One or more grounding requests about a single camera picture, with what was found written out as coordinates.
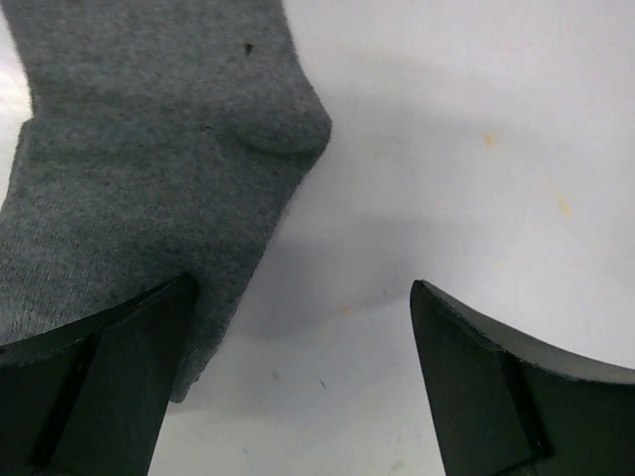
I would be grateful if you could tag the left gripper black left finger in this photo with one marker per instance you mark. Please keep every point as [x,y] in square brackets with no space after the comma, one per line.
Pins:
[90,397]

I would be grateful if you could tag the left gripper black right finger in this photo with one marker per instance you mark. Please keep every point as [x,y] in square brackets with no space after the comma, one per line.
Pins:
[506,403]

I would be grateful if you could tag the grey sock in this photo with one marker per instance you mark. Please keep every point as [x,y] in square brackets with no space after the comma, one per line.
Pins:
[166,137]

